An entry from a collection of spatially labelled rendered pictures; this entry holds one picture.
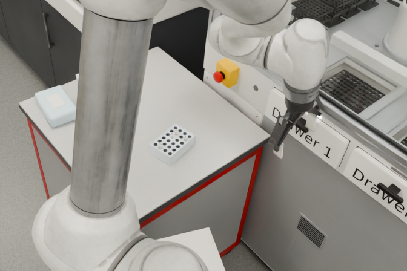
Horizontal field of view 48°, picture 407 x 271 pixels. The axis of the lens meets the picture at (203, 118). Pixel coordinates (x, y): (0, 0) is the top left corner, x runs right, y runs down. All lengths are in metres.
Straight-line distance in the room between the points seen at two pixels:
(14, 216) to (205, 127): 1.12
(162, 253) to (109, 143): 0.22
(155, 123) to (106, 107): 0.83
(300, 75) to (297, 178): 0.59
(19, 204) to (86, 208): 1.51
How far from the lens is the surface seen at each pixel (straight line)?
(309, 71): 1.06
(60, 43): 2.33
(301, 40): 1.02
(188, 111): 1.58
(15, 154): 2.55
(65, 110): 1.53
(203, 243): 1.17
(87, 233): 0.86
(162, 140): 1.43
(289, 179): 1.62
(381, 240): 1.50
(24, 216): 2.30
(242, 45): 1.05
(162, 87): 1.67
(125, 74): 0.68
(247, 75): 1.53
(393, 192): 1.30
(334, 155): 1.40
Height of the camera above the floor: 1.83
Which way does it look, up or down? 43 degrees down
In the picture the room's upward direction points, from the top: 6 degrees clockwise
